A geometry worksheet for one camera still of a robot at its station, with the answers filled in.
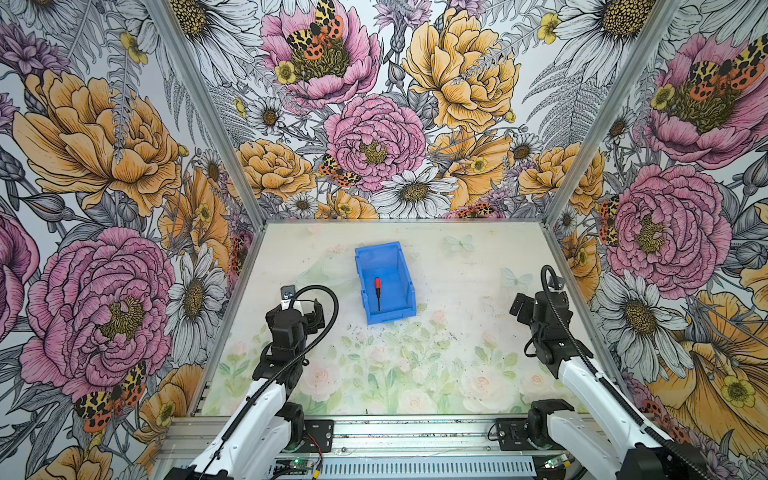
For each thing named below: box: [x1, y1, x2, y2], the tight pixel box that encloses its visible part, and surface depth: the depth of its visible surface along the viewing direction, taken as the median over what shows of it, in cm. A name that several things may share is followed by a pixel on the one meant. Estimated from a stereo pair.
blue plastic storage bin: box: [355, 241, 417, 326], surface depth 104 cm
